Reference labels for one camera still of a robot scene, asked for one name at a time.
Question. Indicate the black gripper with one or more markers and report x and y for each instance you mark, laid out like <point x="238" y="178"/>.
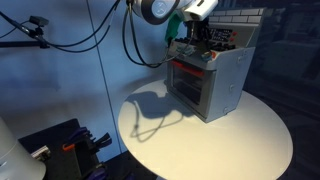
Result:
<point x="197" y="26"/>

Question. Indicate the blue oven knob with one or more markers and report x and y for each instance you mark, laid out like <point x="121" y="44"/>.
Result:
<point x="206" y="56"/>
<point x="180" y="49"/>
<point x="188" y="51"/>

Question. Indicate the grey toy oven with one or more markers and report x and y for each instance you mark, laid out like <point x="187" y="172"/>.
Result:
<point x="223" y="80"/>

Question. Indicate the black tool holder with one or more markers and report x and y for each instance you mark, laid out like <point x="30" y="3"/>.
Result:
<point x="75" y="160"/>

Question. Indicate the small metal block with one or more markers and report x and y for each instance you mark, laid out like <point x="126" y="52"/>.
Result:
<point x="40" y="152"/>

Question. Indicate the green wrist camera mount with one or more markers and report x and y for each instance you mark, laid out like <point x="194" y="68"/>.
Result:
<point x="173" y="28"/>

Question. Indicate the black camera on stand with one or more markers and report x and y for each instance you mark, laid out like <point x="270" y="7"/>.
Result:
<point x="38" y="20"/>

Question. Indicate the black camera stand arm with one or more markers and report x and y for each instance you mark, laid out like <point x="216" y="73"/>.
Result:
<point x="20" y="42"/>

